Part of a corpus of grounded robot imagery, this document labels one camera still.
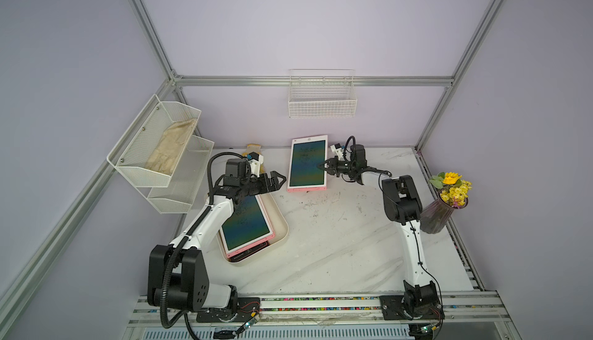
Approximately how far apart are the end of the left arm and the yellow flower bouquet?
55 centimetres

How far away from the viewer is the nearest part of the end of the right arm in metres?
0.91

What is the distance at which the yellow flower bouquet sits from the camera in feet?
2.46

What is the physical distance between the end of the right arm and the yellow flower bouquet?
24 cm

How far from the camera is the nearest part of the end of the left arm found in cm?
63
